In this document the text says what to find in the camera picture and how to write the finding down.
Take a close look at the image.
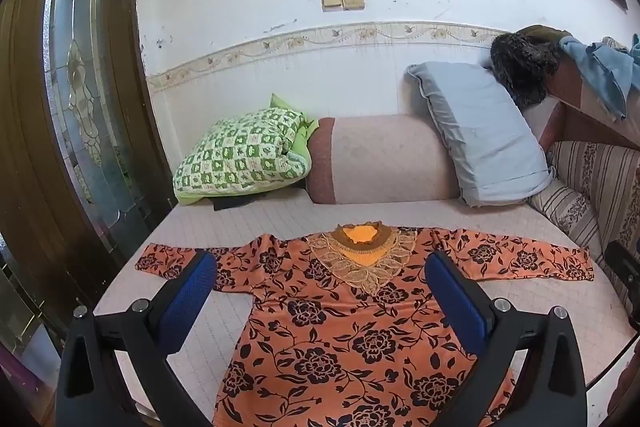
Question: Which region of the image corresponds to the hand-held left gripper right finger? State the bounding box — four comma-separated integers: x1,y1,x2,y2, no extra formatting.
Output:
424,250,587,427

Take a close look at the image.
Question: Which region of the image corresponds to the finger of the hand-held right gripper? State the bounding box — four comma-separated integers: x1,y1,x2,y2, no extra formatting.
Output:
605,240,640,334

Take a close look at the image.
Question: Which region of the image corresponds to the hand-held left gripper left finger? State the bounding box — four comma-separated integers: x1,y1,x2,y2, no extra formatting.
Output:
55,251,219,427

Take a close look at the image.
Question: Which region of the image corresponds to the orange floral blouse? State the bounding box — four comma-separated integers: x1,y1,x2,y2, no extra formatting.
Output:
135,221,596,427

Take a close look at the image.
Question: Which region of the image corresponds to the pink quilted bed sheet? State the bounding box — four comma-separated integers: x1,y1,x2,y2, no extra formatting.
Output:
92,199,640,413

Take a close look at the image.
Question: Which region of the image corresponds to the striped floral sofa cushion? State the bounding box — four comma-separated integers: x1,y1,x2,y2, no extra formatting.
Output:
529,141,640,308

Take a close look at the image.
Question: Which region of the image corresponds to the black folded cloth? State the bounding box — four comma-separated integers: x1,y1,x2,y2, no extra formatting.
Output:
212,192,307,212

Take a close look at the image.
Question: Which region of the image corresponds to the green checkered pillow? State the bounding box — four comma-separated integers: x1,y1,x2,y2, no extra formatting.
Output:
172,93,319,206

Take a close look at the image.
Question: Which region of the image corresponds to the pink bolster cushion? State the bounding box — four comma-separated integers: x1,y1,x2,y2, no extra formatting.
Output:
306,114,463,206

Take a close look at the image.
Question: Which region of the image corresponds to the grey-blue pillow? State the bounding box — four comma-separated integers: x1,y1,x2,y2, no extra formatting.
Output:
406,62,556,208

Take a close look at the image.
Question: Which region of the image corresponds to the blue cloth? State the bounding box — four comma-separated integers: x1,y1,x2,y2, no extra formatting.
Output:
557,34,640,121

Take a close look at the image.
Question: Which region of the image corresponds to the wooden door with stained glass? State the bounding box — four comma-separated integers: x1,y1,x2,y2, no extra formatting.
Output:
0,0,177,358

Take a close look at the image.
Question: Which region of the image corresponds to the dark furry cloth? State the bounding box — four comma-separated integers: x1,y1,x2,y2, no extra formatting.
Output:
490,32,561,108

